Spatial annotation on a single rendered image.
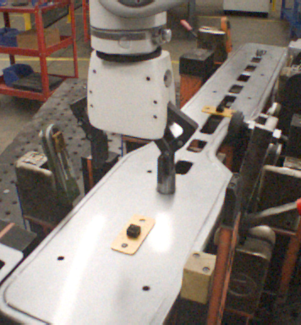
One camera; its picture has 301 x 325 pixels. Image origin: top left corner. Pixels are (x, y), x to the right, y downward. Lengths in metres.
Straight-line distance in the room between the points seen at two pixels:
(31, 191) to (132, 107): 0.33
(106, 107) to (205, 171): 0.32
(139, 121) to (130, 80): 0.05
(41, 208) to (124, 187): 0.15
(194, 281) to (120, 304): 0.10
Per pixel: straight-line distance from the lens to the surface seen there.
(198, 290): 0.49
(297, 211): 0.49
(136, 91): 0.46
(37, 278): 0.56
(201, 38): 1.54
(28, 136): 1.57
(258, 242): 0.53
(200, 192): 0.69
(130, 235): 0.60
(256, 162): 0.45
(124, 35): 0.43
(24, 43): 3.28
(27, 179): 0.72
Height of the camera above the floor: 1.40
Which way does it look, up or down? 32 degrees down
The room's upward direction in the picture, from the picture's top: straight up
